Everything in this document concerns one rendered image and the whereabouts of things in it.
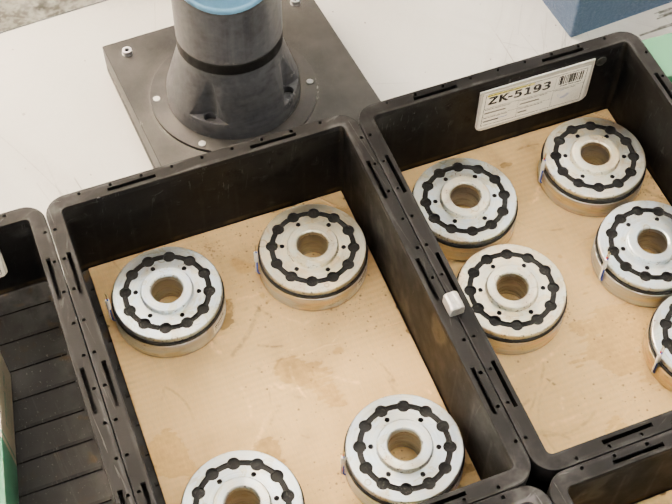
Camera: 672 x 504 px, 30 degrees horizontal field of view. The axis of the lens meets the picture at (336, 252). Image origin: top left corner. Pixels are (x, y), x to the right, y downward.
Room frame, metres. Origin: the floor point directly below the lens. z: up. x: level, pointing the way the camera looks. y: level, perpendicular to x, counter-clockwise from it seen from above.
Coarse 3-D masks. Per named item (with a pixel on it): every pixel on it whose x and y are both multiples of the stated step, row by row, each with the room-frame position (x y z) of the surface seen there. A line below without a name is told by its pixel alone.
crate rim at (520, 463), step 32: (320, 128) 0.74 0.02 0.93; (352, 128) 0.74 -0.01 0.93; (192, 160) 0.71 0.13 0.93; (224, 160) 0.71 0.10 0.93; (96, 192) 0.67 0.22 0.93; (128, 192) 0.67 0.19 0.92; (384, 192) 0.67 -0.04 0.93; (64, 224) 0.63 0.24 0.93; (64, 256) 0.60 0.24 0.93; (416, 256) 0.60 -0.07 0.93; (96, 320) 0.53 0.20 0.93; (448, 320) 0.54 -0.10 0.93; (96, 352) 0.50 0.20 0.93; (480, 384) 0.48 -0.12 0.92; (128, 416) 0.45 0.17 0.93; (128, 448) 0.42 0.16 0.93; (512, 448) 0.42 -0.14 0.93; (480, 480) 0.39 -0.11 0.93; (512, 480) 0.39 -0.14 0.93
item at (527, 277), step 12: (492, 276) 0.62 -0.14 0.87; (504, 276) 0.63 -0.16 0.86; (516, 276) 0.63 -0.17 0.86; (528, 276) 0.62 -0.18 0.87; (492, 288) 0.61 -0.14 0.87; (528, 288) 0.61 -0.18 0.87; (492, 300) 0.60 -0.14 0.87; (504, 300) 0.60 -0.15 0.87; (516, 300) 0.60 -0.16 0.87; (528, 300) 0.60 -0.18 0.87
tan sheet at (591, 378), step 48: (528, 144) 0.81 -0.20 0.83; (528, 192) 0.75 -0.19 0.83; (528, 240) 0.69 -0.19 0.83; (576, 240) 0.69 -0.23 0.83; (576, 288) 0.63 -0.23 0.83; (576, 336) 0.58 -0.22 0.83; (624, 336) 0.58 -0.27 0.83; (528, 384) 0.53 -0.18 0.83; (576, 384) 0.53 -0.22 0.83; (624, 384) 0.53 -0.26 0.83; (576, 432) 0.48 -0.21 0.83
